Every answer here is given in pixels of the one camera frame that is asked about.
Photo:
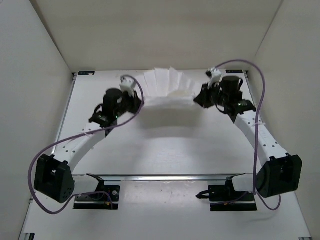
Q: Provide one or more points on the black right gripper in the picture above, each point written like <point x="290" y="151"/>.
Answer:
<point x="203" y="99"/>

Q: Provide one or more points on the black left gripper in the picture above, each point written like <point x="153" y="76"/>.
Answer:
<point x="136" y="99"/>

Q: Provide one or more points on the white skirt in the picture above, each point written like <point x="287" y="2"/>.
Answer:
<point x="168" y="88"/>

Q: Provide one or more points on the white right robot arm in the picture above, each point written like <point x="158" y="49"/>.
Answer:
<point x="280" y="171"/>

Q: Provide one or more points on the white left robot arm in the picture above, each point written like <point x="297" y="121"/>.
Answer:
<point x="54" y="173"/>

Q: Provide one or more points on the right corner label sticker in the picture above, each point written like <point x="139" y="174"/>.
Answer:
<point x="234" y="71"/>

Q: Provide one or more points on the corner label sticker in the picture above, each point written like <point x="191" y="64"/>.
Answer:
<point x="234" y="71"/>
<point x="86" y="73"/>

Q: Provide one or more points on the left corner label sticker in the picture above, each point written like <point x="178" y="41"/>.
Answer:
<point x="86" y="73"/>

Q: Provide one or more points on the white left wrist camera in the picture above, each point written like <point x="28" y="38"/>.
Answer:
<point x="127" y="84"/>

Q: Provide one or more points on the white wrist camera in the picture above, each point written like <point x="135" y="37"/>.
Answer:
<point x="214" y="75"/>
<point x="127" y="84"/>

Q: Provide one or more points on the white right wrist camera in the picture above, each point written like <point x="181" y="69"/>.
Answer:
<point x="214" y="75"/>

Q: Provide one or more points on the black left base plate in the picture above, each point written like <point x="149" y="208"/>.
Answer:
<point x="99" y="201"/>

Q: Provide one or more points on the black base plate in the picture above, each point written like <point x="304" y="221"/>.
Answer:
<point x="223" y="198"/>
<point x="99" y="201"/>

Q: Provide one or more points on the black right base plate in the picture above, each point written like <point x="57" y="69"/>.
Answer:
<point x="223" y="198"/>

